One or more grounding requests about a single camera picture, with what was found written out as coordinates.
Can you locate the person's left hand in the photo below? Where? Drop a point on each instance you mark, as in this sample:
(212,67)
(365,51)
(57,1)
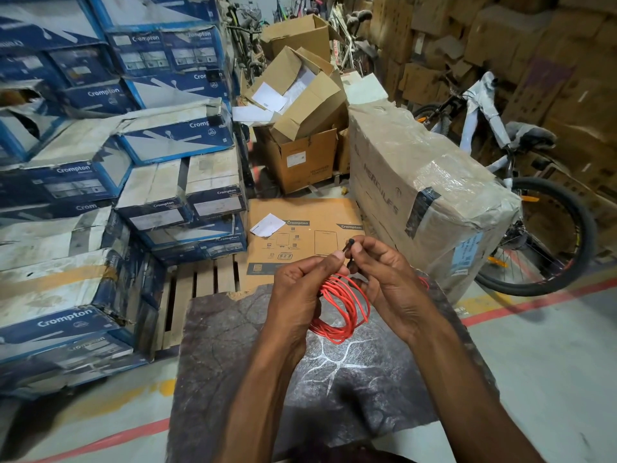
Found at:
(294,298)

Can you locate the white paper sheet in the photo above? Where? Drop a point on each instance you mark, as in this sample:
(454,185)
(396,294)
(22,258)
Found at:
(250,114)

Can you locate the person's left thumb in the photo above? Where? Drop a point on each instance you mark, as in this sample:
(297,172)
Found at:
(323,261)

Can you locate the open cardboard box with papers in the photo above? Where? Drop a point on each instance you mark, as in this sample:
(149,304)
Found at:
(308,106)

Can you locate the person's right thumb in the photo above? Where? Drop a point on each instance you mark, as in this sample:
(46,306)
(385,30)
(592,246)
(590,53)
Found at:
(369,248)

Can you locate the white flat board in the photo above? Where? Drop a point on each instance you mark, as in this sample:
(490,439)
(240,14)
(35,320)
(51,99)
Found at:
(366,89)

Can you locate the stack of blue white boxes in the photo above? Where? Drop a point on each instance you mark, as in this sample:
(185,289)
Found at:
(96,187)

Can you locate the person's right forearm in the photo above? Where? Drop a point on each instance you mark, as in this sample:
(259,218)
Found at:
(467,400)

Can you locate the dark grey felt mat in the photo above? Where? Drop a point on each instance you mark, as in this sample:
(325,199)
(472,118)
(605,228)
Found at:
(217,361)

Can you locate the large plastic-wrapped cardboard box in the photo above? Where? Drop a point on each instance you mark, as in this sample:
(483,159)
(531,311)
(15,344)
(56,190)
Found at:
(409,173)

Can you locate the pile of brown cardboard boxes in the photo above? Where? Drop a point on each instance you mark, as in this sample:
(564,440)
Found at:
(554,67)

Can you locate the wrapped bicycle with black saddle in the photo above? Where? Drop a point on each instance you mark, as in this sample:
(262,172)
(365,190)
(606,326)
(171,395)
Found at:
(354,28)

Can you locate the brown cardboard box white label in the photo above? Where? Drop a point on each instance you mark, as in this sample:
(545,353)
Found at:
(299,161)

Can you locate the person's right hand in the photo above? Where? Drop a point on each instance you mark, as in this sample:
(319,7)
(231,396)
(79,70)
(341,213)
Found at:
(395,289)

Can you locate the dark bicycle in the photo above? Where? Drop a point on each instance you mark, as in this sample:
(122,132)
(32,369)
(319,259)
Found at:
(246,38)

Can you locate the person's left forearm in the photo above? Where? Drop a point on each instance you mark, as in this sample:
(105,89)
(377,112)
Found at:
(260,405)

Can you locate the white bicycle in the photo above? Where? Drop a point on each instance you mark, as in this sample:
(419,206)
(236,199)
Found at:
(554,245)

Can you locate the wooden pallet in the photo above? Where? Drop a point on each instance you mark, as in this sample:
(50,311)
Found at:
(197,294)

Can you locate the flat orange cardboard box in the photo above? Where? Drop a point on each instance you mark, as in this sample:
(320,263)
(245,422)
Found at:
(308,226)

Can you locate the small white paper slip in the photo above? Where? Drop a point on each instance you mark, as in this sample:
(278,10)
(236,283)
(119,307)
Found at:
(267,225)

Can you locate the open empty cardboard box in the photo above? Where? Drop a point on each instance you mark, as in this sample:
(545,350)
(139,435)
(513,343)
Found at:
(294,36)

